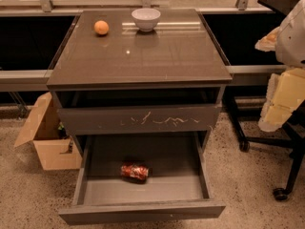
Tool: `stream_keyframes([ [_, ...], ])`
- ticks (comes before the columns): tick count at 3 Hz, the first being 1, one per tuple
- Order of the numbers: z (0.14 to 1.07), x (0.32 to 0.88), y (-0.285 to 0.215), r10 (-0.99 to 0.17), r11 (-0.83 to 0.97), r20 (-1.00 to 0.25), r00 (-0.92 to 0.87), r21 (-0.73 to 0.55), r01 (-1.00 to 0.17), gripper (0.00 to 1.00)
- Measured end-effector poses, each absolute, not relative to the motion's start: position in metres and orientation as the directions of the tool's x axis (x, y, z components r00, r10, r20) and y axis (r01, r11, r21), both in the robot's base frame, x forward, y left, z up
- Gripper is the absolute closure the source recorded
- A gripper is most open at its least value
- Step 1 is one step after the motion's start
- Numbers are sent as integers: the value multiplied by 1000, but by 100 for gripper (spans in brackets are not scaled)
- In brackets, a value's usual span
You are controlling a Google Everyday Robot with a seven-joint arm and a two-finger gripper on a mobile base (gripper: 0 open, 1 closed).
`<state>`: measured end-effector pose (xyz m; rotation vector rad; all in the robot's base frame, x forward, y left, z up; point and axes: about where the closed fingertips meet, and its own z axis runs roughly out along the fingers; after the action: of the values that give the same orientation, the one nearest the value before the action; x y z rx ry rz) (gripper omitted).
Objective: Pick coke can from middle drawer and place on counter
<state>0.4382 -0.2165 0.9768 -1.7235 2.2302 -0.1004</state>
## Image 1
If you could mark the closed scratched top drawer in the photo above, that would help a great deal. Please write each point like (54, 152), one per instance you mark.
(145, 119)

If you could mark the open middle drawer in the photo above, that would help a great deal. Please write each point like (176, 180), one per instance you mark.
(177, 186)

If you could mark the open cardboard box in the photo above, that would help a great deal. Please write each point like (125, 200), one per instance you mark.
(42, 129)

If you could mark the black table at right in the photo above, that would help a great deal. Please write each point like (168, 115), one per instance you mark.
(280, 6)

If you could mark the orange fruit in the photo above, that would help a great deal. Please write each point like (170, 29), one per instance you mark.
(101, 27)

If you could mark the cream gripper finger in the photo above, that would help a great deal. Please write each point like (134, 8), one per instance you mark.
(285, 93)
(267, 43)

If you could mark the red coke can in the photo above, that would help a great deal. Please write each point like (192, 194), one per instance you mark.
(134, 172)

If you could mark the white ceramic bowl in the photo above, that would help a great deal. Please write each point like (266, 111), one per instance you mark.
(146, 19)

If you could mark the dark brown drawer cabinet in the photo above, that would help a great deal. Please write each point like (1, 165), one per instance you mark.
(175, 64)

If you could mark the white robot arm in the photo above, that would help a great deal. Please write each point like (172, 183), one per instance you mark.
(290, 42)

